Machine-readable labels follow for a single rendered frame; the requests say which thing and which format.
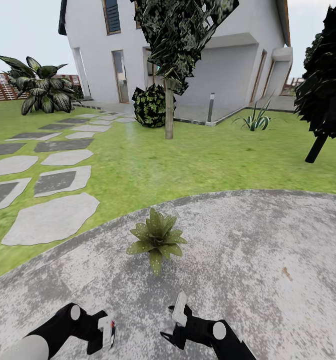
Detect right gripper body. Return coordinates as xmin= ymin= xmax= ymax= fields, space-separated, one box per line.
xmin=172 ymin=305 xmax=199 ymax=349

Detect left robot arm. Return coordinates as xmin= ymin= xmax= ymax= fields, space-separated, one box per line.
xmin=0 ymin=303 xmax=113 ymax=360

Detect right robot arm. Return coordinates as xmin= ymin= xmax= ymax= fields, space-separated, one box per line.
xmin=160 ymin=291 xmax=258 ymax=360

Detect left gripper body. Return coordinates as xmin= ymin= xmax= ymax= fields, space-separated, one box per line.
xmin=79 ymin=310 xmax=106 ymax=355

